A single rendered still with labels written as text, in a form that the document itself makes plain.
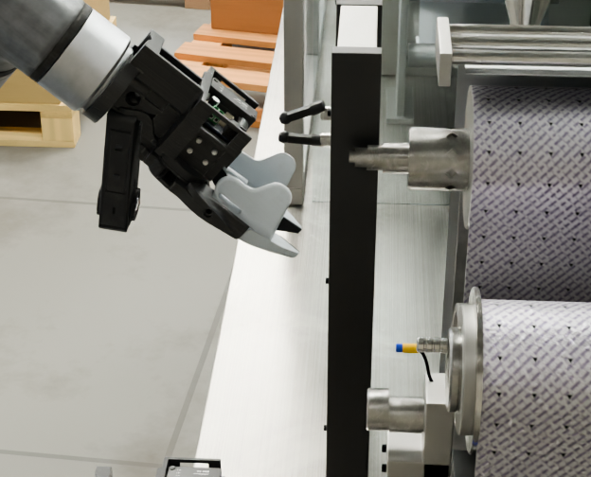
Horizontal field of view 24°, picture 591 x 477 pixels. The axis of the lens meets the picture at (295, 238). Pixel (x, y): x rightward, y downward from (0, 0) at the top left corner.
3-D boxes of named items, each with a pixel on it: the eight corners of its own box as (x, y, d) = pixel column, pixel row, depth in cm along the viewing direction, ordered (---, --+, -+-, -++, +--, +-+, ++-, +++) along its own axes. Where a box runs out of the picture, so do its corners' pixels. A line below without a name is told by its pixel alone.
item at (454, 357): (443, 411, 125) (445, 328, 126) (466, 412, 125) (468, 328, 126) (449, 413, 118) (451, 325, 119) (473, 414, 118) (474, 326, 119)
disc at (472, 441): (461, 395, 132) (471, 257, 125) (466, 395, 132) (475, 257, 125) (470, 488, 119) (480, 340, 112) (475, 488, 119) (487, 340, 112)
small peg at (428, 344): (416, 355, 123) (416, 342, 123) (447, 356, 122) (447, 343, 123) (417, 346, 121) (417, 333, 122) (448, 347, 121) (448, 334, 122)
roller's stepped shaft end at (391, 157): (349, 164, 142) (349, 135, 141) (407, 166, 142) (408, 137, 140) (348, 178, 140) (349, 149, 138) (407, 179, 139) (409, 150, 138)
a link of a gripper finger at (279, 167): (334, 196, 118) (251, 139, 114) (291, 241, 120) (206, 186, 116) (331, 176, 120) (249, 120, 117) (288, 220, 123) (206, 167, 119)
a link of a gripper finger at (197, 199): (245, 235, 112) (162, 163, 110) (233, 247, 112) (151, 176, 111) (257, 213, 116) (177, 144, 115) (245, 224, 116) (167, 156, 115)
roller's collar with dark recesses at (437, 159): (406, 172, 144) (409, 116, 141) (464, 174, 144) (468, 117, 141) (407, 201, 139) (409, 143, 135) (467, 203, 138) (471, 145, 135)
